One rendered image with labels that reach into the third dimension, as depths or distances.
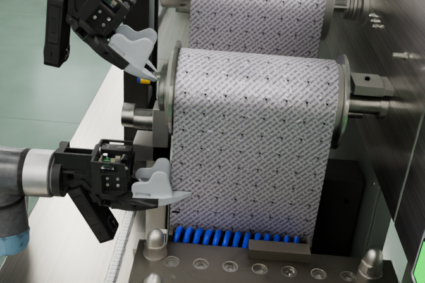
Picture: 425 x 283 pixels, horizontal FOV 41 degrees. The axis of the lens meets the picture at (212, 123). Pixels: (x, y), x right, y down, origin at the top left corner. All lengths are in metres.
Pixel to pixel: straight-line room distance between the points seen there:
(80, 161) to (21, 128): 2.53
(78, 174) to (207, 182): 0.20
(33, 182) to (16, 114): 2.67
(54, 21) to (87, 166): 0.22
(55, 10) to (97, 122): 0.71
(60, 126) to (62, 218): 2.23
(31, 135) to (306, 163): 2.58
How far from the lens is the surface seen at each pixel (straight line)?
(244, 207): 0.91
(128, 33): 0.87
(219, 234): 0.92
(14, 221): 0.98
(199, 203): 0.91
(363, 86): 0.86
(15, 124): 3.46
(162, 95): 0.85
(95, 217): 0.93
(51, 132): 3.35
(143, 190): 0.88
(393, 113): 0.87
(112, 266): 1.07
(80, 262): 1.08
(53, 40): 0.86
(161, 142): 0.94
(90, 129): 1.49
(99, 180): 0.87
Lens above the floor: 1.62
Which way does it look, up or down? 28 degrees down
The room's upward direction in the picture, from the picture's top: 4 degrees clockwise
